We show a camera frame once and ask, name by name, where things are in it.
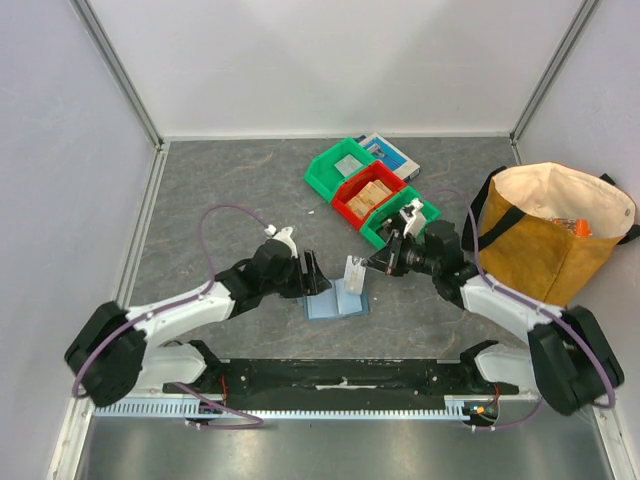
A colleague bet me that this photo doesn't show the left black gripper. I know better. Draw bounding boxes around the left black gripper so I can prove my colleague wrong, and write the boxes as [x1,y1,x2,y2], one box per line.
[262,249,331,298]

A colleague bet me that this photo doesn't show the blue card holder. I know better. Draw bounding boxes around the blue card holder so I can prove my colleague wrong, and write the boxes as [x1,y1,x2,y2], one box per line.
[300,279,370,321]

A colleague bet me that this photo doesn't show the white VIP credit card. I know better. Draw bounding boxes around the white VIP credit card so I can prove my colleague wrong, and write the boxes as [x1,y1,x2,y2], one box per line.
[343,255,367,295]

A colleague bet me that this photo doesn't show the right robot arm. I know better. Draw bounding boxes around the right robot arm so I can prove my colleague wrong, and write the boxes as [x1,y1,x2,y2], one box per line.
[366,221,624,416]

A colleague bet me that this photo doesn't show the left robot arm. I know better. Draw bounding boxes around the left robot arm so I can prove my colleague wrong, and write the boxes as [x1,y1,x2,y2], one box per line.
[64,239,331,407]

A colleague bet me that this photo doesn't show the brown cards in bin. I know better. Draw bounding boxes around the brown cards in bin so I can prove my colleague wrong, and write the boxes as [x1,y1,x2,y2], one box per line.
[346,180,392,219]

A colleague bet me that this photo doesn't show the grey card in bin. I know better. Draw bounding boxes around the grey card in bin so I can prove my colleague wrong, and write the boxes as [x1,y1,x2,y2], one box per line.
[334,155,362,177]

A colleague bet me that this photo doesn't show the black items in bin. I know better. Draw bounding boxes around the black items in bin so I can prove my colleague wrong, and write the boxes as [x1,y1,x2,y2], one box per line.
[377,205,412,243]

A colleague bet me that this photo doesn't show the green bin near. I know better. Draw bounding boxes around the green bin near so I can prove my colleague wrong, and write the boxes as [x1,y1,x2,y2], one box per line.
[360,187,441,249]

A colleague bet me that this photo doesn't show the green bin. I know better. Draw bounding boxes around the green bin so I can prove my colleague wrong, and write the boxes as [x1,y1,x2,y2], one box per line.
[304,137,375,203]
[360,187,441,249]

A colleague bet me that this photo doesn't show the red bin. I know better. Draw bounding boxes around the red bin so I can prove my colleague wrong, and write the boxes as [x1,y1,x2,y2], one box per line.
[330,161,407,230]

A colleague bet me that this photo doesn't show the blue white box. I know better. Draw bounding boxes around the blue white box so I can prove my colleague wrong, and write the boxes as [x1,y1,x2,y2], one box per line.
[356,133,421,182]

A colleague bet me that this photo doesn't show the green bin far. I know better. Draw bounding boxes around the green bin far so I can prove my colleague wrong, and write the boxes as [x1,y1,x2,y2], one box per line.
[304,137,375,203]

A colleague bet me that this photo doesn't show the yellow tote bag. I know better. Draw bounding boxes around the yellow tote bag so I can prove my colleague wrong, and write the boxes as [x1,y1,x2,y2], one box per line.
[461,162,639,306]

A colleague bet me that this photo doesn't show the orange item in bag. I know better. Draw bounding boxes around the orange item in bag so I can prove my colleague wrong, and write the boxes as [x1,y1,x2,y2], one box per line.
[574,219,592,238]

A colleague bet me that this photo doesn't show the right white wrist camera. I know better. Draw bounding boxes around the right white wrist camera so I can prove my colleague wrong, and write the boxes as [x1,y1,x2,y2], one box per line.
[399,198,426,238]

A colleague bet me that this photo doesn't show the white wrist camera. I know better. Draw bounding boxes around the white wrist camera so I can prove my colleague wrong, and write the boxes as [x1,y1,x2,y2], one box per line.
[399,198,426,238]
[264,224,297,256]

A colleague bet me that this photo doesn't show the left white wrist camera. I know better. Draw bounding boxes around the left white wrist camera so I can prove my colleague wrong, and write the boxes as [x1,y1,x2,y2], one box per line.
[264,224,297,256]

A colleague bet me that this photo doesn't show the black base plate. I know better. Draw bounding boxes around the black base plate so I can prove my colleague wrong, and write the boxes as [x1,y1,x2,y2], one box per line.
[189,359,519,411]

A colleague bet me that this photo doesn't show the white cable duct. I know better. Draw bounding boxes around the white cable duct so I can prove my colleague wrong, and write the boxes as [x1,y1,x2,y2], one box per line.
[94,396,470,421]

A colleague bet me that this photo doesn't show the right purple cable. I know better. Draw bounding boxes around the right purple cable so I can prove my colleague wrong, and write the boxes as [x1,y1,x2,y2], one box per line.
[424,188,619,434]

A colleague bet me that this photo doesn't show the purple cable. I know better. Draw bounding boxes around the purple cable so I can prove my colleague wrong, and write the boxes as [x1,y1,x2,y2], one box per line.
[70,204,269,432]
[424,188,619,434]

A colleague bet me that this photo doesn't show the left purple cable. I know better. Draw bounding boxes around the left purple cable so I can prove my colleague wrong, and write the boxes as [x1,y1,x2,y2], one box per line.
[70,204,269,432]

